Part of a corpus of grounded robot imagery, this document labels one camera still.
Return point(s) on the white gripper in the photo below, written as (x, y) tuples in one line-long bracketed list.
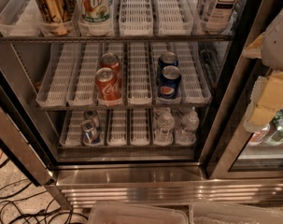
[(278, 42)]

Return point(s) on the tea bottle with white label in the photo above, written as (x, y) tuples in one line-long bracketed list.
[(214, 15)]

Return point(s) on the red label clear bottle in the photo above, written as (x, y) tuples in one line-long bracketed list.
[(258, 136)]

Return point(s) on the green glass bottle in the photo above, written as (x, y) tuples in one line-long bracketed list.
[(276, 137)]

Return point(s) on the right clear water bottle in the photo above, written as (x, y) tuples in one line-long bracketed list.
[(186, 132)]

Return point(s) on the clear water bottle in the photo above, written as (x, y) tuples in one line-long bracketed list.
[(186, 132), (164, 129)]

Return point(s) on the left clear water bottle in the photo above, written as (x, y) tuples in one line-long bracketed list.
[(164, 129)]

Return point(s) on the steel fridge cabinet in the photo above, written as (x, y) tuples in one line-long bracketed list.
[(126, 165)]

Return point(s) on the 7up bottle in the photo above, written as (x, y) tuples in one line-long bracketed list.
[(95, 17)]

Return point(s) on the left fridge door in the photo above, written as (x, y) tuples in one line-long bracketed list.
[(27, 134)]

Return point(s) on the front blue pepsi can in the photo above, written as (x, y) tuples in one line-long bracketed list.
[(169, 82)]

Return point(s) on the blue pepsi can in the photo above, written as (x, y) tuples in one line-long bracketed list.
[(169, 82), (167, 58)]

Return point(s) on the rear blue pepsi can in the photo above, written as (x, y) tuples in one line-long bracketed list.
[(167, 58)]

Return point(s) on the rear red cola can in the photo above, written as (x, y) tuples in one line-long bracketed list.
[(111, 60)]

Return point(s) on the red cola can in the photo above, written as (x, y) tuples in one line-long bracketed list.
[(107, 84), (111, 60)]

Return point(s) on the right clear plastic bin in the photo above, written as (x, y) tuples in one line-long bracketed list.
[(229, 213)]

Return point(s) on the clear plastic bin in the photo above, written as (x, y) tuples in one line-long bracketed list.
[(124, 213), (229, 213)]

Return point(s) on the front red cola can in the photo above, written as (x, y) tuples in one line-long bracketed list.
[(107, 84)]

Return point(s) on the rear silver blue can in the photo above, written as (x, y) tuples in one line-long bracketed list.
[(92, 115)]

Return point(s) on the silver blue can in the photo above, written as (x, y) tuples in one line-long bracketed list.
[(92, 115), (91, 135)]

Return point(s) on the front silver blue can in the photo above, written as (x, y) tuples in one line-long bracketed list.
[(91, 135)]

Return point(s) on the left clear plastic bin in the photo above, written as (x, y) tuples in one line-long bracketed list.
[(124, 213)]

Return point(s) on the gold drink can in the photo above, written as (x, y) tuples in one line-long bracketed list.
[(56, 13)]

